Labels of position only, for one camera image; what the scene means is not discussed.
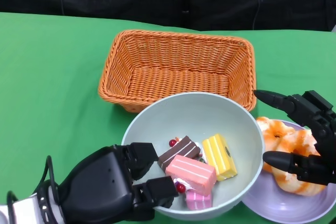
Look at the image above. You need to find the white frosted orange donut bread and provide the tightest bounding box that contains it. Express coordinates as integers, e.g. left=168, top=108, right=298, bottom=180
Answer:
left=256, top=116, right=297, bottom=174

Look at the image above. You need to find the orange wicker basket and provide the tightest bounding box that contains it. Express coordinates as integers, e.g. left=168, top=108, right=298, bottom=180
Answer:
left=98, top=29, right=257, bottom=113

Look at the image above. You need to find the large pink toy cake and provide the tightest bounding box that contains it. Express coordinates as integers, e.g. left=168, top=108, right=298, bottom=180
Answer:
left=165, top=155, right=217, bottom=196

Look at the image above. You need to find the green tablecloth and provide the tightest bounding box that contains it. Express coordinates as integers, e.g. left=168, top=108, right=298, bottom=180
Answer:
left=0, top=12, right=336, bottom=224

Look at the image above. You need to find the plain orange donut bread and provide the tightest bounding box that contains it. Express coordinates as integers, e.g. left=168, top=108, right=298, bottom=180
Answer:
left=270, top=129, right=328, bottom=197

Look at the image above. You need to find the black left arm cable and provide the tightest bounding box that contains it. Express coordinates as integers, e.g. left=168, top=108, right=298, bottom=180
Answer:
left=6, top=155, right=58, bottom=224

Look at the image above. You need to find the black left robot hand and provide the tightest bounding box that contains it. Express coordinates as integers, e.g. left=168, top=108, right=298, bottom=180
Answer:
left=59, top=142, right=180, bottom=222

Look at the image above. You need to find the lavender round plate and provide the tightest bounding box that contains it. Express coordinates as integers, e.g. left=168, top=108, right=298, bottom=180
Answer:
left=240, top=119, right=336, bottom=221

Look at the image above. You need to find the small pink toy cake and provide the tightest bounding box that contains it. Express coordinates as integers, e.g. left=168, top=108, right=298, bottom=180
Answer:
left=185, top=190, right=213, bottom=211

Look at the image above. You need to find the yellow toy cake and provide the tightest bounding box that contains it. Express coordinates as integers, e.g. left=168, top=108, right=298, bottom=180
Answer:
left=202, top=133, right=238, bottom=182

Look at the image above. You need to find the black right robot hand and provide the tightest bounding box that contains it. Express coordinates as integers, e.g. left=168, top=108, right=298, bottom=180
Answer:
left=253, top=89, right=336, bottom=186

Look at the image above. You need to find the brown chocolate toy cake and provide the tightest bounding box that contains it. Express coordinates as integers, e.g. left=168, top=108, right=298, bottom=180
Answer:
left=158, top=135, right=202, bottom=175

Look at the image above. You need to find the pale green round bowl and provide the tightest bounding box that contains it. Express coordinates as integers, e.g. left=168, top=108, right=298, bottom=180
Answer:
left=121, top=92, right=265, bottom=221

